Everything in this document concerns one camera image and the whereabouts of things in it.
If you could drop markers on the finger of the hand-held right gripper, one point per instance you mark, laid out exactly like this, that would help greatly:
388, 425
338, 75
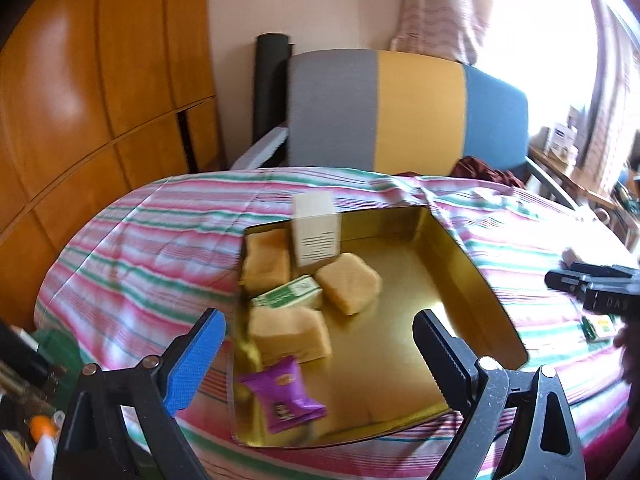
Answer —
600, 270
565, 280

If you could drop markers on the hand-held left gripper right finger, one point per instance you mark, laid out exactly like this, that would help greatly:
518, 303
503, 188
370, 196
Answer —
445, 360

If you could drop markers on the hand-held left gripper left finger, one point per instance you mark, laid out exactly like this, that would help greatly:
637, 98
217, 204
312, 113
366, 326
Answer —
195, 360

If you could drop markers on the white plastic-wrapped bun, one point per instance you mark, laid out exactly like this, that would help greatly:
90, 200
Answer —
571, 256

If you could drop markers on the yellow green packet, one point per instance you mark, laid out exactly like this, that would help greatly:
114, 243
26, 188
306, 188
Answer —
597, 327

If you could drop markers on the gold tin box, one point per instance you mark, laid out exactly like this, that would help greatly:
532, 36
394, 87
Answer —
425, 310

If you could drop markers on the purple snack packet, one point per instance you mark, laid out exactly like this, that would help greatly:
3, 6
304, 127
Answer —
282, 392

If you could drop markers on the yellow sponge cake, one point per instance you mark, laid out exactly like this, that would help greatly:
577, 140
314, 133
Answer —
265, 260
350, 282
290, 332

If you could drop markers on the small green box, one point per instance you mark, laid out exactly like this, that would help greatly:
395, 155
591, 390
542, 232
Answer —
290, 292

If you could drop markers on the white carton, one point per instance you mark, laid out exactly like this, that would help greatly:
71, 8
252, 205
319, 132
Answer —
315, 240

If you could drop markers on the person's right hand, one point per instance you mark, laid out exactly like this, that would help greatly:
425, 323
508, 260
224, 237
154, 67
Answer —
631, 345

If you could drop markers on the striped tablecloth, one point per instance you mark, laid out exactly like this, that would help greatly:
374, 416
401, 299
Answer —
150, 260

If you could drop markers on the wooden side table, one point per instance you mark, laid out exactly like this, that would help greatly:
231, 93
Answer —
550, 161

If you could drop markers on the white blue product box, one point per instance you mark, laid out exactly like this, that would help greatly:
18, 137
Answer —
561, 141

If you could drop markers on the green bag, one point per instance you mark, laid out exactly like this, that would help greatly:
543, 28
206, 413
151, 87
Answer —
57, 355

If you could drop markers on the striped beige curtain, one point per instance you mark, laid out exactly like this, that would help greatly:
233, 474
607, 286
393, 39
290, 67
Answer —
610, 130

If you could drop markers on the dark red cloth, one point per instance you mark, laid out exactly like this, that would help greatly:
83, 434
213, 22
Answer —
480, 167

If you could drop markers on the red blanket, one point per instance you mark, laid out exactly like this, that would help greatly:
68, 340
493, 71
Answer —
615, 450

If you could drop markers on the white bottle orange cap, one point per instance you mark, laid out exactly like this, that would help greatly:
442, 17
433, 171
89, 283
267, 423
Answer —
45, 455

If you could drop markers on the grey yellow blue armchair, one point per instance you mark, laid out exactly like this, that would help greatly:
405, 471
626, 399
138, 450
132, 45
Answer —
415, 110

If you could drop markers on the window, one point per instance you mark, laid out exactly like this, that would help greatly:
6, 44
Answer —
540, 35

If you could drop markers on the black rolled mat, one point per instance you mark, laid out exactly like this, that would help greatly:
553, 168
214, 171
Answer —
267, 85

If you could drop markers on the wooden wardrobe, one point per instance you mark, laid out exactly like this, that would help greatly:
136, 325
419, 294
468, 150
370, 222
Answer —
100, 85

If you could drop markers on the pink patterned curtain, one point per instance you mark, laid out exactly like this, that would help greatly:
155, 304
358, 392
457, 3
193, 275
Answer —
440, 5

